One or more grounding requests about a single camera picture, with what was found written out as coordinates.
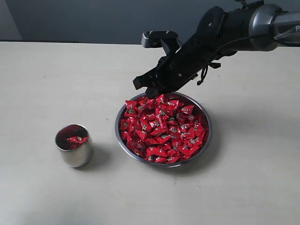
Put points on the stainless steel cup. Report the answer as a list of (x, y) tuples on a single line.
[(80, 156)]

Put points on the red candies inside cup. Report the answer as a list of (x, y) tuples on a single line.
[(71, 137)]

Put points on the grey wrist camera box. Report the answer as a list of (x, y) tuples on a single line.
[(168, 40)]

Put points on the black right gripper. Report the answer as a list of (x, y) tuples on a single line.
[(176, 70)]

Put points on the pile of red candies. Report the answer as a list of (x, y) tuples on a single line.
[(161, 131)]

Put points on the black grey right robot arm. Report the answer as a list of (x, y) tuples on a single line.
[(255, 26)]

